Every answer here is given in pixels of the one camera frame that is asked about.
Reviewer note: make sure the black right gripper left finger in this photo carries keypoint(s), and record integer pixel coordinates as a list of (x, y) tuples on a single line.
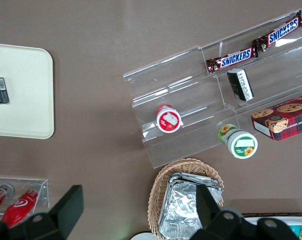
[(66, 207)]

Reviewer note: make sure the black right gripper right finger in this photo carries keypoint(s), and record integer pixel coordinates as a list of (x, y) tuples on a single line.
[(206, 207)]

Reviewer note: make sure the aluminium foil tray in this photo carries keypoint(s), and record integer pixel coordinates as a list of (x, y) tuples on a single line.
[(191, 176), (181, 207)]

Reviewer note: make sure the oval light wicker basket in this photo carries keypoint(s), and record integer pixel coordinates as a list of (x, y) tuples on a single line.
[(157, 190)]

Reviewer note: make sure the white rectangular snack tray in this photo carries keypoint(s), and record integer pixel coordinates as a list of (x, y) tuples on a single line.
[(298, 220)]

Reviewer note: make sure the beige plastic tray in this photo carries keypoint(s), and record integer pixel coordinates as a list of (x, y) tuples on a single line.
[(28, 100)]

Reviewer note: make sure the clear acrylic bottle rack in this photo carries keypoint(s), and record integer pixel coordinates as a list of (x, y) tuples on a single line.
[(44, 183)]

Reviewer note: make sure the green sunflower snack jar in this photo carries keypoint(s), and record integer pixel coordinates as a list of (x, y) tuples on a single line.
[(242, 146)]

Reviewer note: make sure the teal snack packet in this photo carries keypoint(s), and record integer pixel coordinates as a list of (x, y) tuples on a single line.
[(295, 229)]

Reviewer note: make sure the red strawberry snack jar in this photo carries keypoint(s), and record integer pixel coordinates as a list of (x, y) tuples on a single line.
[(169, 120)]

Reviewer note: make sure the red tartan cookie box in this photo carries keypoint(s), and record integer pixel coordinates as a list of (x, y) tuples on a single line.
[(286, 120)]

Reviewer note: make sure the black and white small box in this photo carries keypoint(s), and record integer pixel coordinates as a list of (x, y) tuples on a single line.
[(241, 85)]

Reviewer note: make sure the clear acrylic stepped shelf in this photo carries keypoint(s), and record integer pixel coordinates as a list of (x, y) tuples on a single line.
[(278, 70), (171, 75)]

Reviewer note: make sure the brown Snickers bar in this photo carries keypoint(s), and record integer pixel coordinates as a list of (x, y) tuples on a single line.
[(281, 31), (234, 59)]

